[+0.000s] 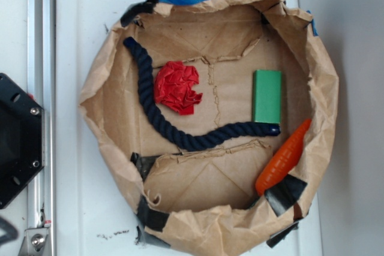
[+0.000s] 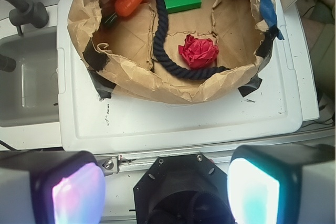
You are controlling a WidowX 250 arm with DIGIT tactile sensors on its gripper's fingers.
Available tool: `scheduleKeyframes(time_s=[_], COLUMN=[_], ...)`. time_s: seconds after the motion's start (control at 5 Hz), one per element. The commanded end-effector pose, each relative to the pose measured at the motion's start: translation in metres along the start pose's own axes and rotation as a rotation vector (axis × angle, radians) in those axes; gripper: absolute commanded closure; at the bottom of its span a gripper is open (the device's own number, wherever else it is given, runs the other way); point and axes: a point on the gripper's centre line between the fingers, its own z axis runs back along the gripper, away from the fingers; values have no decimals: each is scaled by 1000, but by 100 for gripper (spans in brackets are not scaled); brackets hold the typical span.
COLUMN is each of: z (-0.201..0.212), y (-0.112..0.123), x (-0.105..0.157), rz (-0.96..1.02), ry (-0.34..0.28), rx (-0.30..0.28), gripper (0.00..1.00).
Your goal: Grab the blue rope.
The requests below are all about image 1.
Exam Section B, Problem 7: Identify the orange plastic carrot toy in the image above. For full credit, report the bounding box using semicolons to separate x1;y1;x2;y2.
255;119;312;196

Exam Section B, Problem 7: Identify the crumpled red paper ball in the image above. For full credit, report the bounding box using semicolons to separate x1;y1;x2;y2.
154;61;203;116

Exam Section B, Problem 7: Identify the dark blue twisted rope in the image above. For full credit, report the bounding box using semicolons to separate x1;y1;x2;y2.
122;37;282;152

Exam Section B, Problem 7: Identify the white plastic tray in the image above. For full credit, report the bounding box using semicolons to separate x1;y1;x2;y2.
55;0;324;256

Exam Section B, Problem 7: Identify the aluminium extrusion rail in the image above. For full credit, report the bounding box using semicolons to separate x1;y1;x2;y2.
27;0;56;228

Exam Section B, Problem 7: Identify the metal corner bracket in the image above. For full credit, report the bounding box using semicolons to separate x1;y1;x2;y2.
18;227;49;256

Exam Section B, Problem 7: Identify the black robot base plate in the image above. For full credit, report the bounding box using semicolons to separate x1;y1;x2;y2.
1;73;44;209

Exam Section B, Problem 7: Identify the green rectangular block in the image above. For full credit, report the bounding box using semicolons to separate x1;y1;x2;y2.
252;70;282;124

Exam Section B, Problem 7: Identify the brown paper bag container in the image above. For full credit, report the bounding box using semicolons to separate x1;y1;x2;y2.
79;0;339;255

